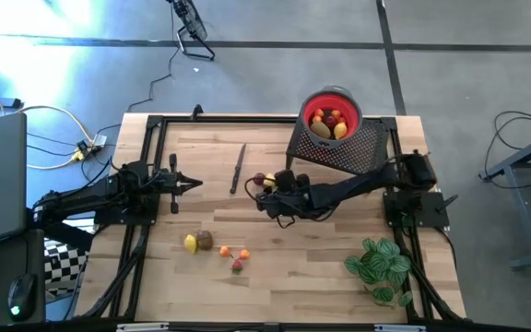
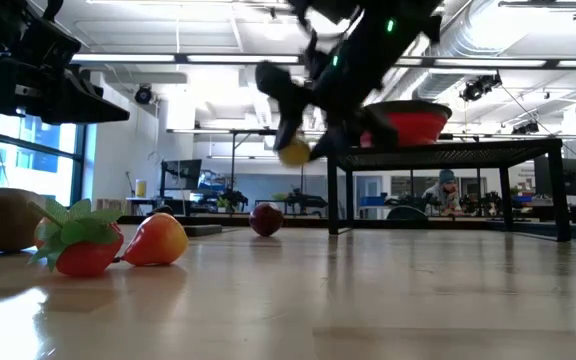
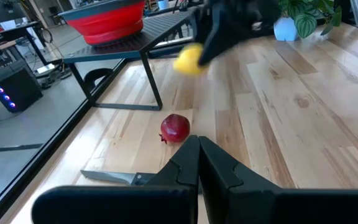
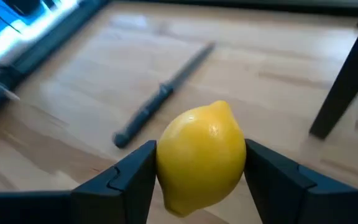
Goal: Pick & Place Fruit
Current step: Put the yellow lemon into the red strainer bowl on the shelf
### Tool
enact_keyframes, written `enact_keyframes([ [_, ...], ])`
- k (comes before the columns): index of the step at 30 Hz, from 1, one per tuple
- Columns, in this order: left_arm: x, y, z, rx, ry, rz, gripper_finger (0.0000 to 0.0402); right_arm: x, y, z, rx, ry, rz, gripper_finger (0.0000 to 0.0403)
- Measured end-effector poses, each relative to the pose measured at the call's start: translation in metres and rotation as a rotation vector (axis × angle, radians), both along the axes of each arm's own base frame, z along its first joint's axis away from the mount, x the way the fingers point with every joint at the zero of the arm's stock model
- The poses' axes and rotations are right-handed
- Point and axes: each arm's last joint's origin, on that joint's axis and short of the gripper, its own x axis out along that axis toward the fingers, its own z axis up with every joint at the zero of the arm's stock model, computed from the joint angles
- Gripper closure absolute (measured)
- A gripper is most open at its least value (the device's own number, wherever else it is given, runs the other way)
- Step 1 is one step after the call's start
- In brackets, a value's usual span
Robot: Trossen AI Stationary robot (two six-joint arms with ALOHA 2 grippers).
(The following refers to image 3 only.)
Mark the black arched bracket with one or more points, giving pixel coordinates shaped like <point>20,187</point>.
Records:
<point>89,76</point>

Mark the black computer tower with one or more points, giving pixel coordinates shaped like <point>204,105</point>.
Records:
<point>20,90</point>

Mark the black perforated metal stand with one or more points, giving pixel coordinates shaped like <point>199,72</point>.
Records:
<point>160,31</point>

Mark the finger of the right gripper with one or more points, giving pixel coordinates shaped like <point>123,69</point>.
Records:
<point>213,37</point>
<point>200,25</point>

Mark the wooden desk black legs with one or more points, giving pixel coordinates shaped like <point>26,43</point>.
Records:
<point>8,34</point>

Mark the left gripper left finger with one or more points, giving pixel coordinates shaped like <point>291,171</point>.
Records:
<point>120,205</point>

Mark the red collapsible bowl grey rim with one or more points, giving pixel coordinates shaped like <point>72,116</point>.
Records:
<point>110,21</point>

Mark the dark red toy pomegranate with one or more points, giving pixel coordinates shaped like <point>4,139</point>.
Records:
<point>175,128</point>

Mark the potted plant striped green leaves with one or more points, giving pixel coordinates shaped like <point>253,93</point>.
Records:
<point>304,23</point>

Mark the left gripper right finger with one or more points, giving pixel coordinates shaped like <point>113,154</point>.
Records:
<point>275,208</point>

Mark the yellow toy lemon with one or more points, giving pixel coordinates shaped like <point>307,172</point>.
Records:
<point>186,60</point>

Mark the green plant white pot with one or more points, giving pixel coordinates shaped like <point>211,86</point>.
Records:
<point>163,3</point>

